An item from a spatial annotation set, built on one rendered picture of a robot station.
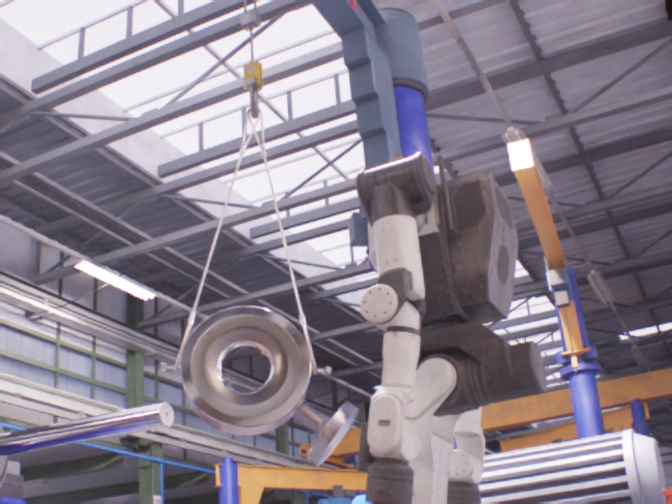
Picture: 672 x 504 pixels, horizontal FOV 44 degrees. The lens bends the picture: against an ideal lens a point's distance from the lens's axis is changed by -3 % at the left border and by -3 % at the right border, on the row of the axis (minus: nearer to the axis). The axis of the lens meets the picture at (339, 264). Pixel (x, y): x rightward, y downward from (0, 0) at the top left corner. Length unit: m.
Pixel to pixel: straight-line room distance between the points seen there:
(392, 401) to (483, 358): 0.27
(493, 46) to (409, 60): 5.51
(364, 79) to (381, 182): 2.35
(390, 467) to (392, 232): 0.47
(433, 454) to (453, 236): 0.46
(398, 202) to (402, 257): 0.12
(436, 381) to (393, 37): 3.01
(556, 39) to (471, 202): 8.29
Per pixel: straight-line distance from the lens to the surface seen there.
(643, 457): 5.55
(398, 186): 1.78
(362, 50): 4.16
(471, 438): 2.11
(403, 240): 1.73
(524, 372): 1.79
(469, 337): 1.83
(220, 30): 8.99
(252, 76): 2.95
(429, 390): 1.80
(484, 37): 9.91
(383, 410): 1.63
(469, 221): 1.87
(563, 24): 9.93
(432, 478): 1.82
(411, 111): 4.38
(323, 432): 2.37
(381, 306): 1.67
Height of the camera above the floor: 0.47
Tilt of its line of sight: 23 degrees up
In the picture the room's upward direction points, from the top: 5 degrees counter-clockwise
